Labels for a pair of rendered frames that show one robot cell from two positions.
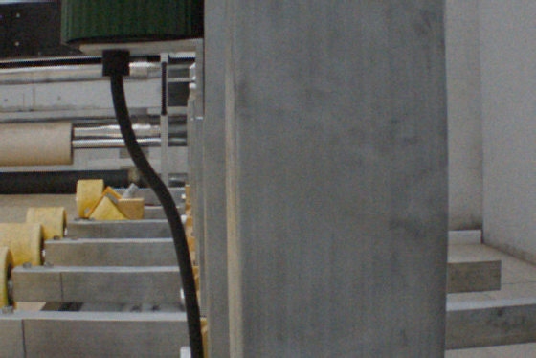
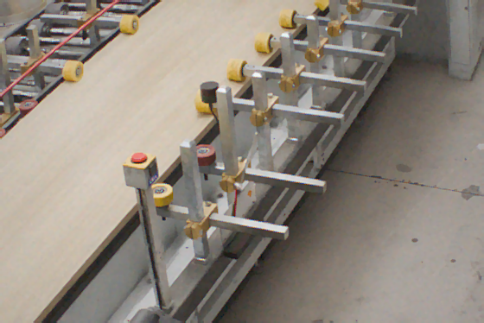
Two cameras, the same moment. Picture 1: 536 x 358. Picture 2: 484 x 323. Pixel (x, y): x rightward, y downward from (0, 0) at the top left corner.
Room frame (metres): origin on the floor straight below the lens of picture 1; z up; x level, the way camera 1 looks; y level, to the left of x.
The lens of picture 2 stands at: (-1.89, -1.49, 2.60)
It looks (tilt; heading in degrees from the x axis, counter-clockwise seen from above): 31 degrees down; 32
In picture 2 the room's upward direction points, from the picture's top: 5 degrees counter-clockwise
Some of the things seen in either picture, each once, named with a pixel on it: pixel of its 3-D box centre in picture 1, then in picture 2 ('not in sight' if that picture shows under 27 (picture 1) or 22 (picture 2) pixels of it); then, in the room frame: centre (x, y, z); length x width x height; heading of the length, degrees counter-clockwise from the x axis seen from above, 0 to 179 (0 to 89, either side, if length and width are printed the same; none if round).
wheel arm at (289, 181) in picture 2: not in sight; (260, 177); (0.48, -0.06, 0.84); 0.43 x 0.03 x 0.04; 95
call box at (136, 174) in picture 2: not in sight; (141, 171); (-0.07, -0.03, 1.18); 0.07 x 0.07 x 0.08; 5
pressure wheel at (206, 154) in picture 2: not in sight; (204, 164); (0.47, 0.13, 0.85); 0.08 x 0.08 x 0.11
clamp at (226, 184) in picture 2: not in sight; (234, 175); (0.46, 0.02, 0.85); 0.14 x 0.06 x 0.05; 5
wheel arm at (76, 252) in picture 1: (227, 250); (323, 48); (1.23, 0.06, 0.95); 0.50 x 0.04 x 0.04; 95
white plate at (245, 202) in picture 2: not in sight; (238, 210); (0.41, -0.02, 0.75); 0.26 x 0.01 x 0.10; 5
